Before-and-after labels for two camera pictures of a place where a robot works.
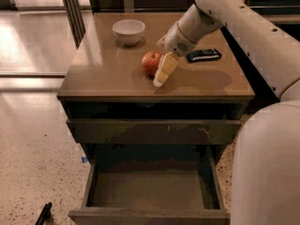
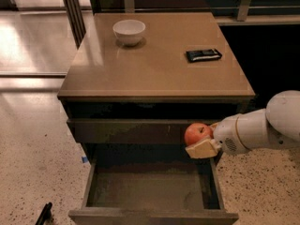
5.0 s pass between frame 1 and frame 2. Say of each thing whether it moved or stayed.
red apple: moved
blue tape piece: stayed
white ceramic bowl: stayed
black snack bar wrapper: stayed
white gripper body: moved
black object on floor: stayed
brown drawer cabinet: stayed
